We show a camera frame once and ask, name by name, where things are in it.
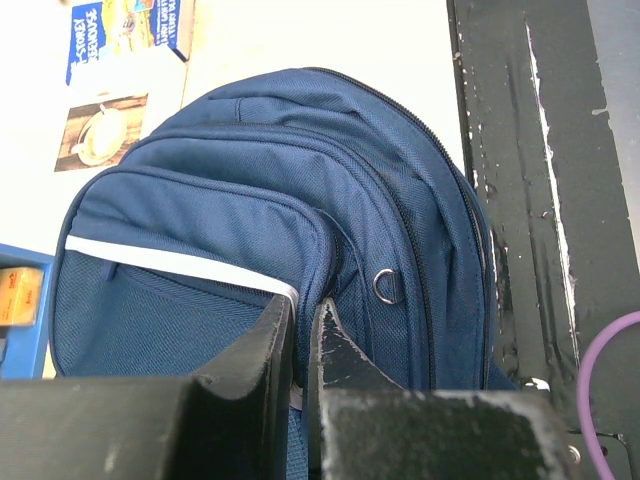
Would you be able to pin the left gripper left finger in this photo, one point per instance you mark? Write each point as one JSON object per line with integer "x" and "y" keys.
{"x": 228, "y": 420}

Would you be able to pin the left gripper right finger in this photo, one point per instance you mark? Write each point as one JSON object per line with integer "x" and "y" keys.
{"x": 362, "y": 425}

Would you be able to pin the navy blue student backpack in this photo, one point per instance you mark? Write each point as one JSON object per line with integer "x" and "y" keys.
{"x": 301, "y": 182}

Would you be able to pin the white coffee photo book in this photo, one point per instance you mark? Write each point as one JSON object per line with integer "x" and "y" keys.
{"x": 56, "y": 138}

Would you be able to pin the blue shelf unit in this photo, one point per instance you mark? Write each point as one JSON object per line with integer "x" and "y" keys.
{"x": 25, "y": 278}

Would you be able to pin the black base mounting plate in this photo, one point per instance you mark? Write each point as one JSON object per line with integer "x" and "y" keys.
{"x": 549, "y": 102}

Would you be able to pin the blue treehouse book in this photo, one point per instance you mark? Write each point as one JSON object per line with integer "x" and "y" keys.
{"x": 109, "y": 28}

